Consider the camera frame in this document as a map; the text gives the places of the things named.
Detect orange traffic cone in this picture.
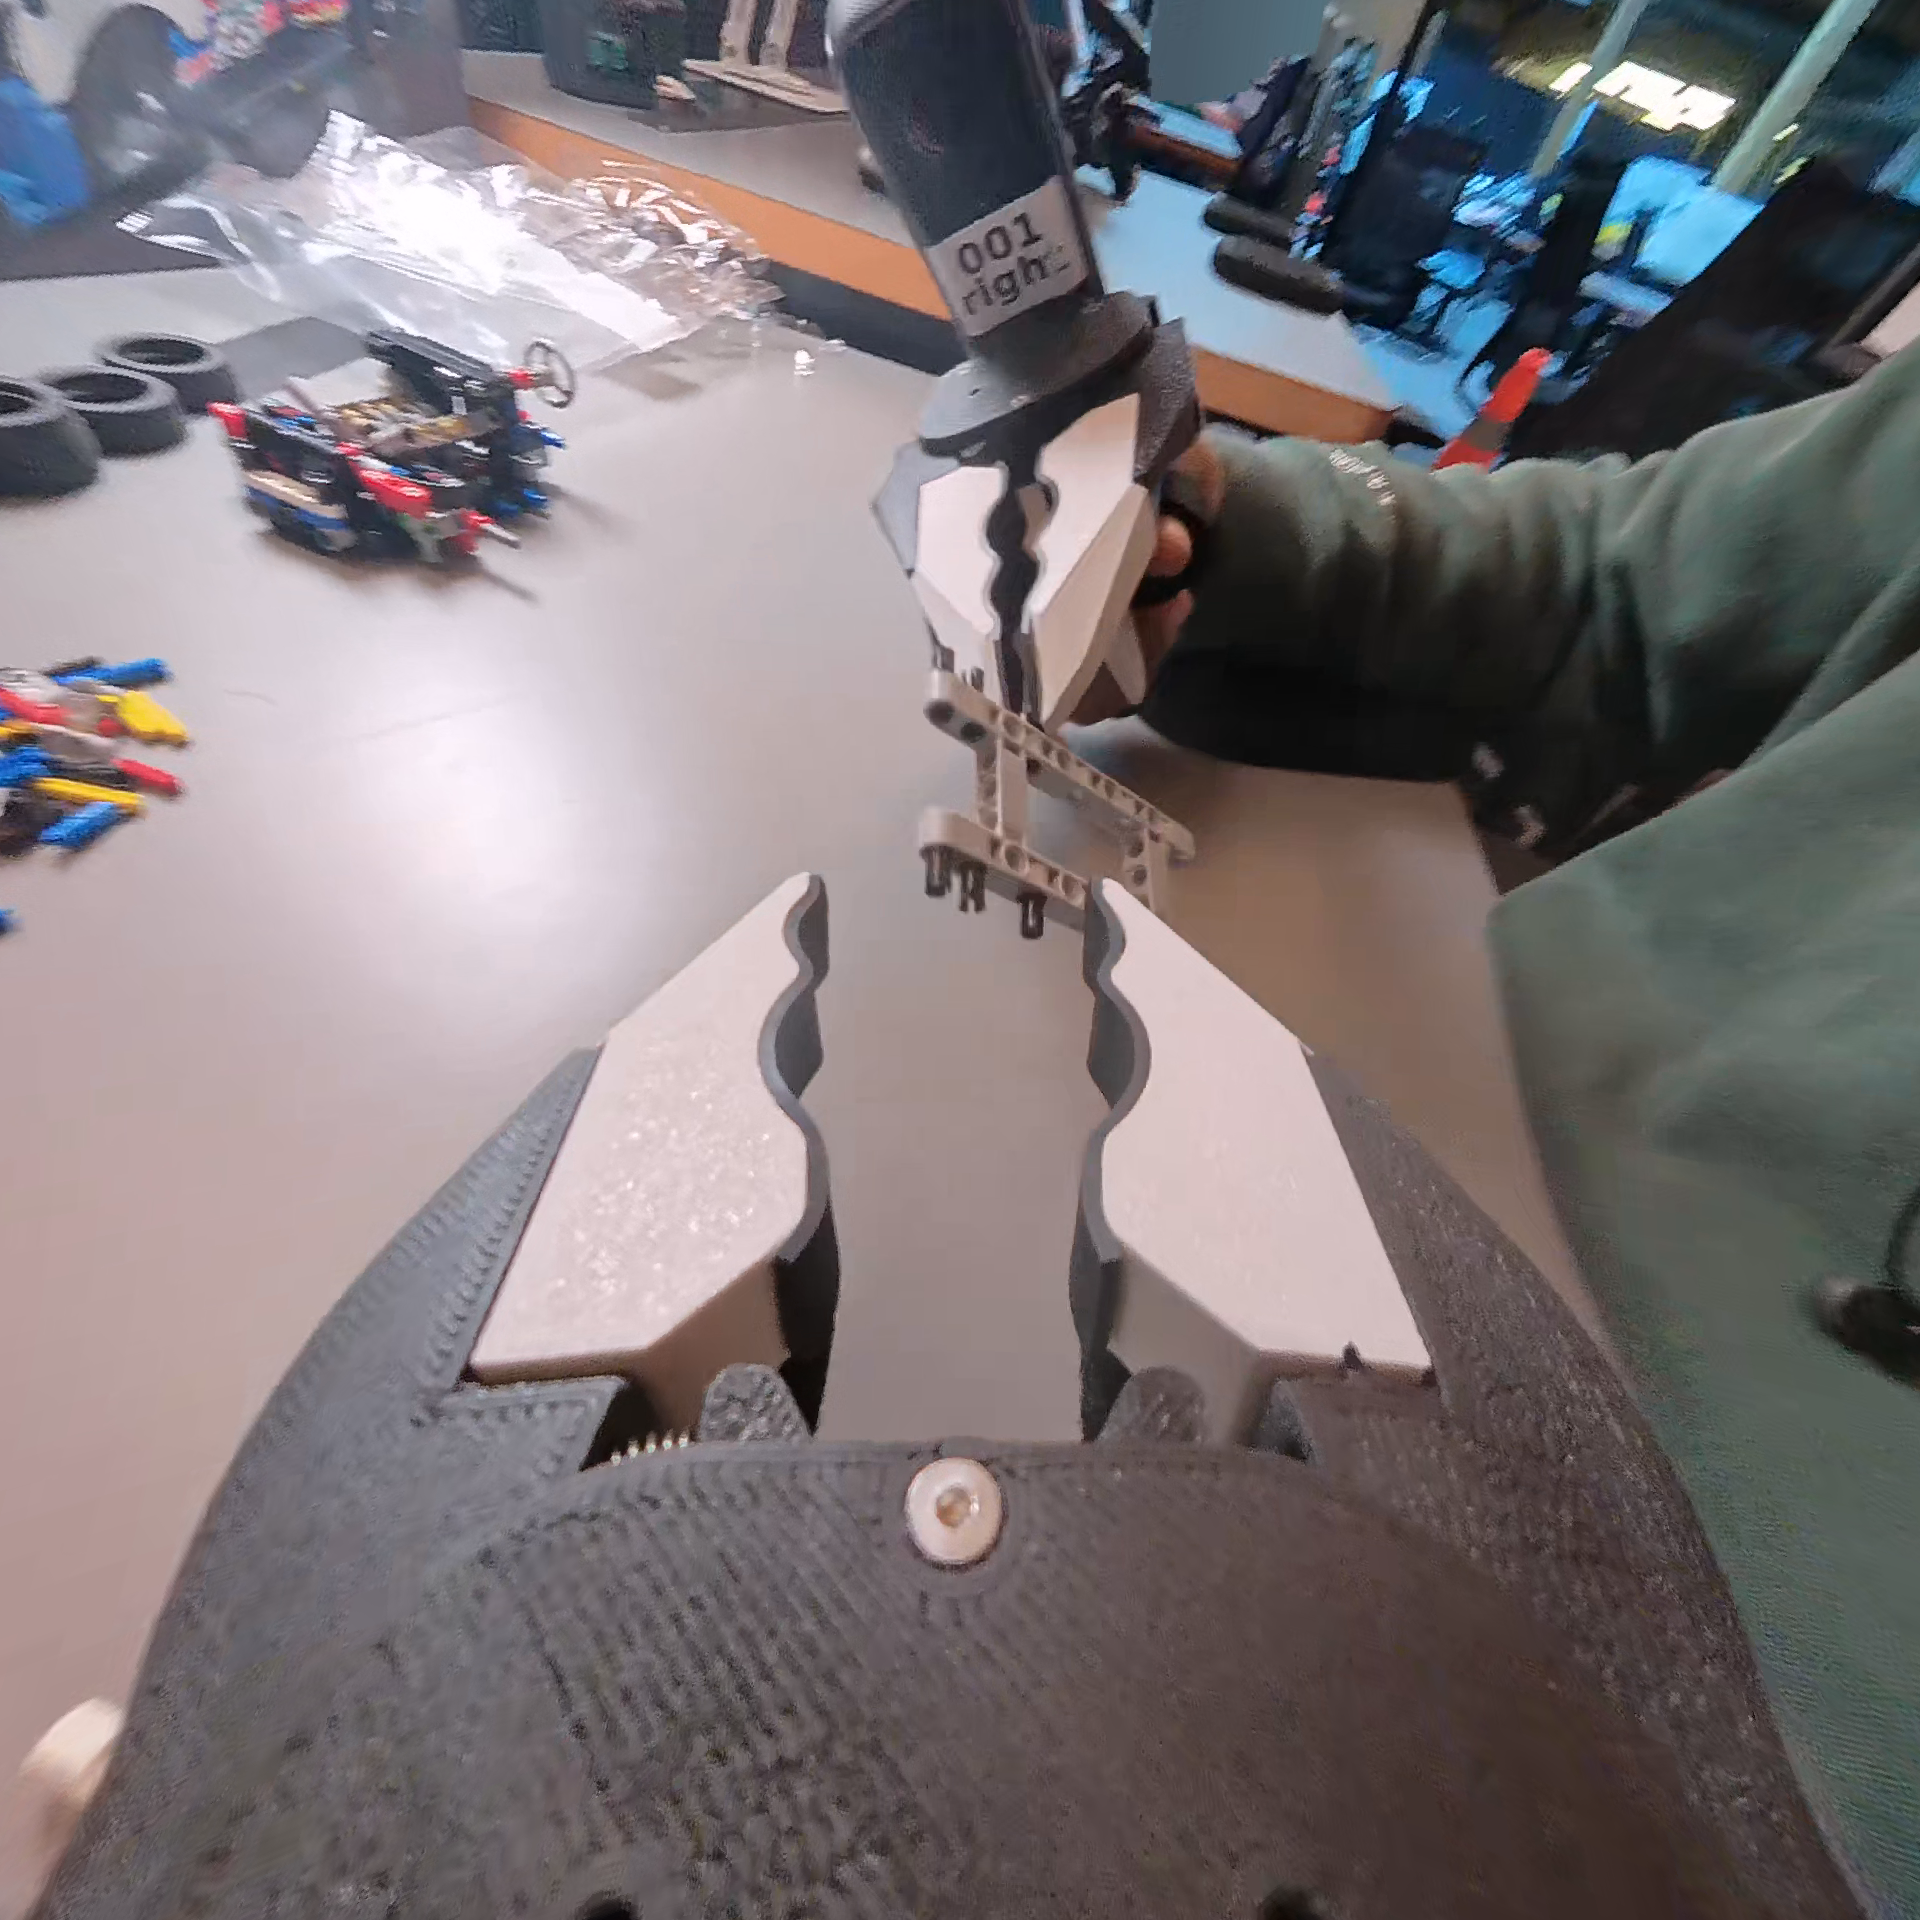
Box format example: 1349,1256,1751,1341
1437,348,1557,471

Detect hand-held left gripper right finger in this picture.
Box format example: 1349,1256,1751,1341
1071,878,1433,1445

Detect person's torso in green hoodie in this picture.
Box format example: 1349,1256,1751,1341
1485,598,1920,1907

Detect pile of blue lego pieces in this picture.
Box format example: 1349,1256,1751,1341
0,655,193,863

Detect clear plastic bag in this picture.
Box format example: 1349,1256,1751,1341
118,112,840,376

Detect grey lego frame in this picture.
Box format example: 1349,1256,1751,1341
918,661,1200,916

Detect black lego set box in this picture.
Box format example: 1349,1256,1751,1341
0,0,471,283

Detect black lego tyres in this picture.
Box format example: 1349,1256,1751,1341
0,328,241,500

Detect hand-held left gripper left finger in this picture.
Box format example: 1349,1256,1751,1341
468,874,840,1427

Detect wooden desk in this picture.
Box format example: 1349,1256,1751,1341
461,53,1402,444

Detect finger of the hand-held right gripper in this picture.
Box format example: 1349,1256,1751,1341
911,458,1037,706
1024,394,1156,725

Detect partly built lego vehicle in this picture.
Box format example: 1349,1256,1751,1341
210,333,578,568

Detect person's right hand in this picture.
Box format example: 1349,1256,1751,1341
1071,434,1232,725

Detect black office chair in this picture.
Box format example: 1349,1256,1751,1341
1200,60,1489,325

